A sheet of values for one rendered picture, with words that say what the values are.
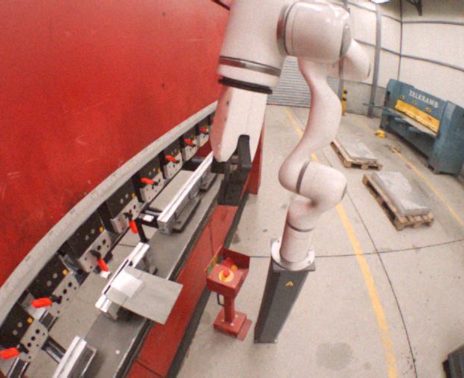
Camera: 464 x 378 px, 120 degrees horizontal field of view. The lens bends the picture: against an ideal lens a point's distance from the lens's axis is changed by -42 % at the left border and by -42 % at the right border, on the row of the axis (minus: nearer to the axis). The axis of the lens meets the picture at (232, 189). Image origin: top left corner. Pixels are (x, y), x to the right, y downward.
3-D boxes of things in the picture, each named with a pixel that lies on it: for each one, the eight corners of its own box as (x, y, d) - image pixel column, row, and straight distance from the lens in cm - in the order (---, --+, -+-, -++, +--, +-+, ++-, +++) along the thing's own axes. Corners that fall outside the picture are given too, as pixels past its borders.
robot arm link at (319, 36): (363, 48, 55) (334, 83, 26) (297, 29, 59) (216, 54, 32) (369, 13, 55) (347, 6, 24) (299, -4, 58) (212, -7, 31)
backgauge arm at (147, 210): (170, 232, 146) (166, 215, 137) (100, 212, 184) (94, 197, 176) (176, 224, 151) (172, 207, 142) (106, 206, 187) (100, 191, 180)
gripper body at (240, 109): (215, 70, 36) (203, 137, 38) (225, 75, 26) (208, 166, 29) (261, 79, 37) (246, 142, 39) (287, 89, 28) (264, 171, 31)
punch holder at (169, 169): (169, 180, 112) (164, 148, 104) (155, 178, 116) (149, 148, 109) (182, 166, 123) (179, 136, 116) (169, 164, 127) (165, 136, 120)
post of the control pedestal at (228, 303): (231, 322, 175) (230, 286, 127) (224, 320, 176) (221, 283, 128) (234, 316, 177) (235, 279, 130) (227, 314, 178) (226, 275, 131)
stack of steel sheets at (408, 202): (429, 214, 368) (432, 208, 363) (402, 217, 322) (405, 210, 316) (397, 178, 425) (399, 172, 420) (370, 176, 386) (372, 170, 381)
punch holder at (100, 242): (89, 275, 80) (67, 240, 69) (74, 267, 86) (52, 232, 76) (113, 245, 85) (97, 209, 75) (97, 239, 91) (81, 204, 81)
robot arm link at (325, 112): (314, 207, 72) (269, 190, 76) (323, 196, 83) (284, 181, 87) (348, 43, 69) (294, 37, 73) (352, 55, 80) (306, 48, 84)
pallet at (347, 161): (381, 171, 459) (383, 164, 454) (344, 167, 421) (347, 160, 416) (359, 145, 555) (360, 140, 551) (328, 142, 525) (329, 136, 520)
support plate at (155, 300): (164, 325, 83) (164, 324, 82) (106, 298, 96) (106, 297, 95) (183, 286, 90) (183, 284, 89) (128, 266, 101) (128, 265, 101)
